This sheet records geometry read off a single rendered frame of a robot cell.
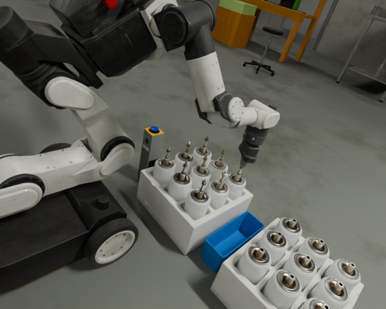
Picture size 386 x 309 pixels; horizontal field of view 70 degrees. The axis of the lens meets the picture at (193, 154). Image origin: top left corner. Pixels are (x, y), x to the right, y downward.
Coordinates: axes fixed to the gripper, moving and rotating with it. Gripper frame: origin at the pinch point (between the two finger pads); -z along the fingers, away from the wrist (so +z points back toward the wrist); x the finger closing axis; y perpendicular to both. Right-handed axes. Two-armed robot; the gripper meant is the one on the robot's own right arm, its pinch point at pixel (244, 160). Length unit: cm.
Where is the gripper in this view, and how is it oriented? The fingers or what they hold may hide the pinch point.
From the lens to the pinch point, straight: 122.1
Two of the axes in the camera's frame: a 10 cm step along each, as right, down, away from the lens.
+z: 2.2, -8.0, -5.5
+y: -9.7, -1.2, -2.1
